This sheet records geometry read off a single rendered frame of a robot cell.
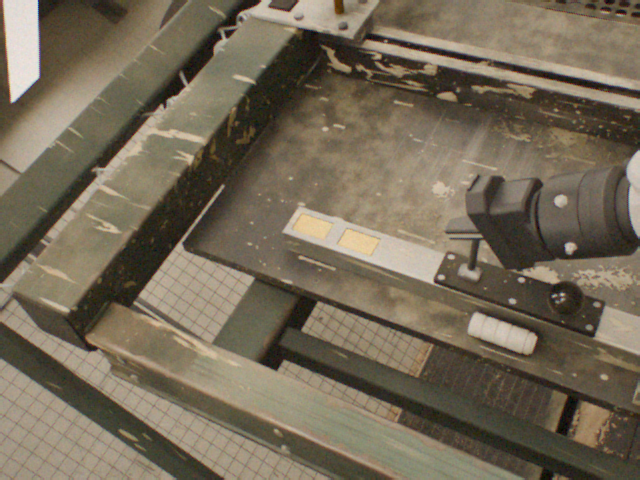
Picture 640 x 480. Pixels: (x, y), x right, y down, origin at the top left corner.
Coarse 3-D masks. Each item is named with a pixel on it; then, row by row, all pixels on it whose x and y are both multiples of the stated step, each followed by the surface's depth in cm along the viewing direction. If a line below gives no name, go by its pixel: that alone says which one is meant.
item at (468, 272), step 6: (474, 246) 86; (474, 252) 87; (468, 258) 88; (474, 258) 88; (462, 264) 90; (468, 264) 89; (474, 264) 88; (462, 270) 89; (468, 270) 89; (474, 270) 89; (480, 270) 89; (462, 276) 89; (468, 276) 89; (474, 276) 89; (480, 276) 89; (474, 282) 89
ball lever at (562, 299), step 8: (552, 288) 75; (560, 288) 75; (568, 288) 74; (576, 288) 74; (552, 296) 75; (560, 296) 74; (568, 296) 74; (576, 296) 74; (552, 304) 75; (560, 304) 74; (568, 304) 74; (576, 304) 74; (560, 312) 75; (568, 312) 74; (576, 312) 75
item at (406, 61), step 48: (336, 0) 114; (336, 48) 119; (384, 48) 115; (432, 48) 115; (480, 48) 113; (432, 96) 117; (480, 96) 112; (528, 96) 108; (576, 96) 104; (624, 96) 103
